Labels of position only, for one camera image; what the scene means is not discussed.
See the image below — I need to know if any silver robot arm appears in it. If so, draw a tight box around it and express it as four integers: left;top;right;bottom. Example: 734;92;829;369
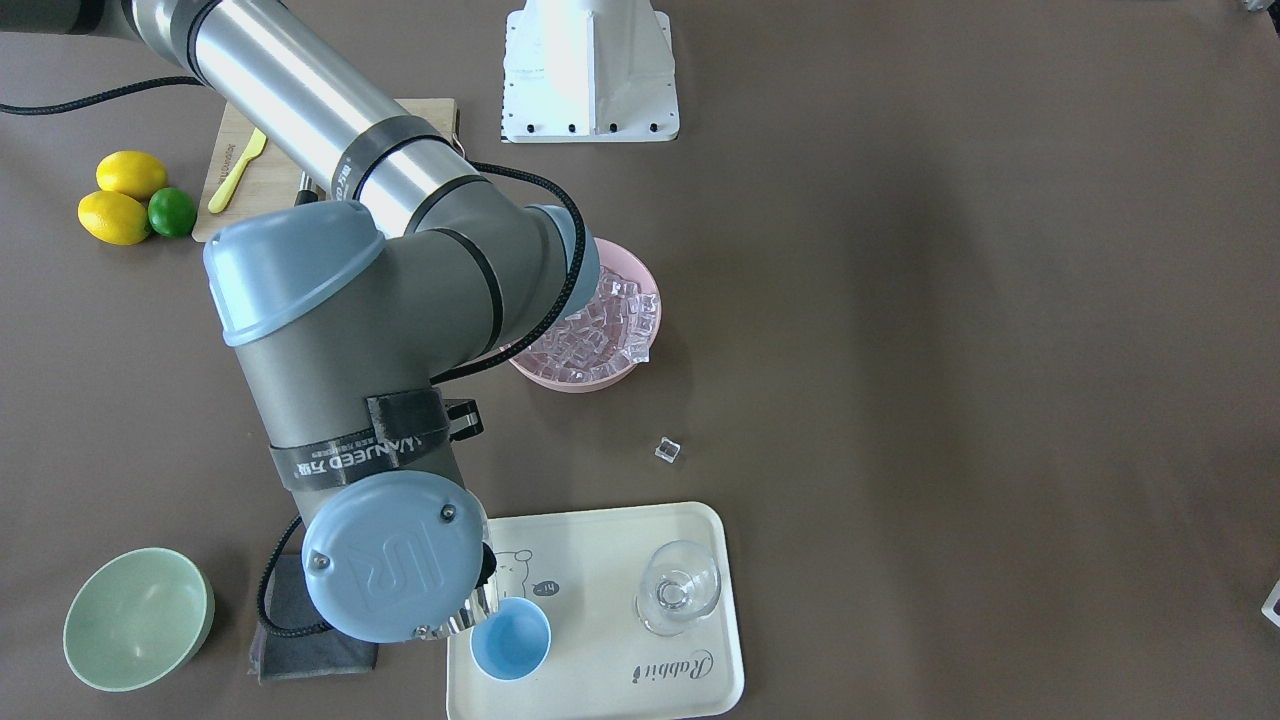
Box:
3;1;598;644

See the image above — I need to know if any pink bowl of ice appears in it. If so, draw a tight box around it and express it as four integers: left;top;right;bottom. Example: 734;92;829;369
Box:
509;238;662;393

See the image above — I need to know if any loose clear ice cube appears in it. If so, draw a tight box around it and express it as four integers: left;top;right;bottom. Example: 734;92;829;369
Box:
654;436;684;464

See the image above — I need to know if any light blue cup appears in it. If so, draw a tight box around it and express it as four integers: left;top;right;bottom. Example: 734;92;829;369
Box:
470;597;553;682

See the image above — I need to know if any cream rabbit tray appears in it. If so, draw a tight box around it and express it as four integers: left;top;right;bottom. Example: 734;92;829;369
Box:
445;502;746;719

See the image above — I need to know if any clear wine glass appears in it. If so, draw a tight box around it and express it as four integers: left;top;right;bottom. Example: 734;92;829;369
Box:
634;539;723;637

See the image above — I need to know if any steel muddler black tip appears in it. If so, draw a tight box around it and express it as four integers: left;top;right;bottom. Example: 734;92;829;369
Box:
293;170;321;208

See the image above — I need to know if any bamboo cutting board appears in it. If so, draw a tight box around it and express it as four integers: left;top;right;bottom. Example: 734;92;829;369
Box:
191;97;463;243

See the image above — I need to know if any yellow plastic knife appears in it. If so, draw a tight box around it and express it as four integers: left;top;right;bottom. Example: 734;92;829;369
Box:
206;128;268;214

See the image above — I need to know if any dark grey folded cloth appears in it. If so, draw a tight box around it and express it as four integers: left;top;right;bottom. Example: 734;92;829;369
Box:
250;553;379;684

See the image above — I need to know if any green lime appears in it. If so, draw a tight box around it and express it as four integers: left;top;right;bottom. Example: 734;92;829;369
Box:
147;187;198;238

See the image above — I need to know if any whole yellow lemon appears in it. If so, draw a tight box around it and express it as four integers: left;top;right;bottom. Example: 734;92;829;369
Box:
77;190;152;246
95;150;169;202

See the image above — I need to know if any green bowl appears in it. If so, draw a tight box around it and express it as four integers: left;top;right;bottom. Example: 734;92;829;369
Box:
61;547;215;693

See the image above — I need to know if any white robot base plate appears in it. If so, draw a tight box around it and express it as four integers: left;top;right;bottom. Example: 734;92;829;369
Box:
500;1;681;143

